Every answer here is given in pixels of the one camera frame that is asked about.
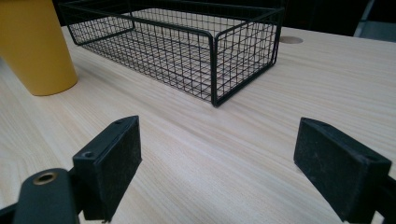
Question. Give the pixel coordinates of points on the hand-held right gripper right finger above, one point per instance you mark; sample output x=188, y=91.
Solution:
x=337, y=174

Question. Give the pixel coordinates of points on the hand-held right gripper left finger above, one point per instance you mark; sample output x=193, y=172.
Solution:
x=107, y=168

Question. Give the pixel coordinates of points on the yellow cup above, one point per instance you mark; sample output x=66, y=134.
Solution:
x=34, y=46

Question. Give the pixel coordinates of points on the grey metal stand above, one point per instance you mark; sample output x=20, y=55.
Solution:
x=373, y=26

